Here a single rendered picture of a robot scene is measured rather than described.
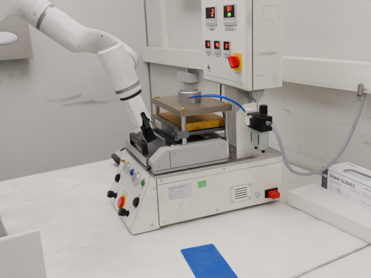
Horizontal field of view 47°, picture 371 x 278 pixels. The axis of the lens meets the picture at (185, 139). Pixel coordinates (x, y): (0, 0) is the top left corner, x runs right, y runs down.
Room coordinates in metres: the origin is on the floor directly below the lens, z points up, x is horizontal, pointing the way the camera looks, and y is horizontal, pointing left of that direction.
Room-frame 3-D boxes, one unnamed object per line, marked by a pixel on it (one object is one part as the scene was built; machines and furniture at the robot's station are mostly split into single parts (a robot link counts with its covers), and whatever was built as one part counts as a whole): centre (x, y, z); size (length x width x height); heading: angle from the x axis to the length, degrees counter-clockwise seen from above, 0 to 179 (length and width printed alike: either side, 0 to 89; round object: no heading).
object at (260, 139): (1.28, -0.22, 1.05); 0.15 x 0.05 x 0.15; 22
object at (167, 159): (1.28, 0.00, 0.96); 0.26 x 0.05 x 0.07; 112
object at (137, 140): (1.37, 0.16, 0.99); 0.15 x 0.02 x 0.04; 22
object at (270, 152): (1.45, -0.05, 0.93); 0.46 x 0.35 x 0.01; 112
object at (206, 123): (1.43, -0.02, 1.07); 0.22 x 0.17 x 0.10; 22
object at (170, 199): (1.42, -0.02, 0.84); 0.53 x 0.37 x 0.17; 112
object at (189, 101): (1.43, -0.06, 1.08); 0.31 x 0.24 x 0.13; 22
